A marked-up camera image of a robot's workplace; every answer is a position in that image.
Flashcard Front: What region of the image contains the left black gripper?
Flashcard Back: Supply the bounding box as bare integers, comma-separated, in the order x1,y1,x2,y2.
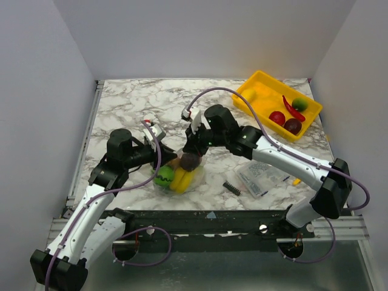
124,141,178,172

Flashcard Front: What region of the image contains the brown toy kiwi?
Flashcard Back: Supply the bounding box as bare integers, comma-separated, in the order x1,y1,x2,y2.
167,158,180,169

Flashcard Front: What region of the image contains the dark purple toy fruit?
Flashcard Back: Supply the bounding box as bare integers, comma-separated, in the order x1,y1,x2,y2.
179,153,201,172

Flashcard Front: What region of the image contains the green toy watermelon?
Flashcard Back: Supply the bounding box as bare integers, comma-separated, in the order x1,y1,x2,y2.
153,166,175,187

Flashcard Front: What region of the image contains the clear zip top bag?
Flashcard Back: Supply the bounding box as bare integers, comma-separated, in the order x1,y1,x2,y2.
152,150,205,195

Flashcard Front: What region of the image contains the white toy cauliflower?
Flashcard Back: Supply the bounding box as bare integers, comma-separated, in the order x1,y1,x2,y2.
192,166,206,187

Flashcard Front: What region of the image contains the yellow toy banana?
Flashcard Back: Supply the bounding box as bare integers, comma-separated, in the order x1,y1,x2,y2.
169,167,193,194

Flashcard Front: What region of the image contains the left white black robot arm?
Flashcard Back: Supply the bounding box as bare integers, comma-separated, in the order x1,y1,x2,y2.
30,124,176,290

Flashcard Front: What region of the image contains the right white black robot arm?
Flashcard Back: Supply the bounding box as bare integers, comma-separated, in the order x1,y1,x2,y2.
181,104,352,238

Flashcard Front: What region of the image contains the clear bag of screws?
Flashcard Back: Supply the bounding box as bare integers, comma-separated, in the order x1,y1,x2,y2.
236,161,290,199

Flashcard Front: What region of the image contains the black comb-like part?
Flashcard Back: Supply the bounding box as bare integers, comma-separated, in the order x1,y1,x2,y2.
222,181,241,196

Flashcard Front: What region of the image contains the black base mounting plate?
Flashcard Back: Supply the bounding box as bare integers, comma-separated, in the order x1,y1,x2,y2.
101,208,315,253

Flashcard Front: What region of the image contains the red toy apple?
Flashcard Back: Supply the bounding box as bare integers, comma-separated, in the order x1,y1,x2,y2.
269,111,286,126

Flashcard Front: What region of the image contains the yellow plastic bin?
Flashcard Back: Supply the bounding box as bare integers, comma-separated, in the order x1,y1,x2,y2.
237,71,323,142

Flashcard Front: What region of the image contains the dark red toy plum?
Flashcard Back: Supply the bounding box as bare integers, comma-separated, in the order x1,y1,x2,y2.
283,118,302,135

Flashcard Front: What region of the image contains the red toy chili pepper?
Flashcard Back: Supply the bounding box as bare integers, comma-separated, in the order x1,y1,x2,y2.
282,95,306,122

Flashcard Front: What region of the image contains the green yellow toy mango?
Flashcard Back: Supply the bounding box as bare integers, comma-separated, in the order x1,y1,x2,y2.
292,98,309,112

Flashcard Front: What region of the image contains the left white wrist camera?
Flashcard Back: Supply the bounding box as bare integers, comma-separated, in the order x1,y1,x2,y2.
143,119,166,151

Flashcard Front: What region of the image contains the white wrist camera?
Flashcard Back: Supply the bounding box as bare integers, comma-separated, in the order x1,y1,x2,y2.
143,119,166,151
181,106,202,135

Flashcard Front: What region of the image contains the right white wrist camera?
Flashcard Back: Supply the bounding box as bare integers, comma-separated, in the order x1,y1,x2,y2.
181,106,202,135

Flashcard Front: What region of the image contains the aluminium extrusion rail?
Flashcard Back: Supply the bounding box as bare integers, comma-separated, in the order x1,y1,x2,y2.
312,216,370,241

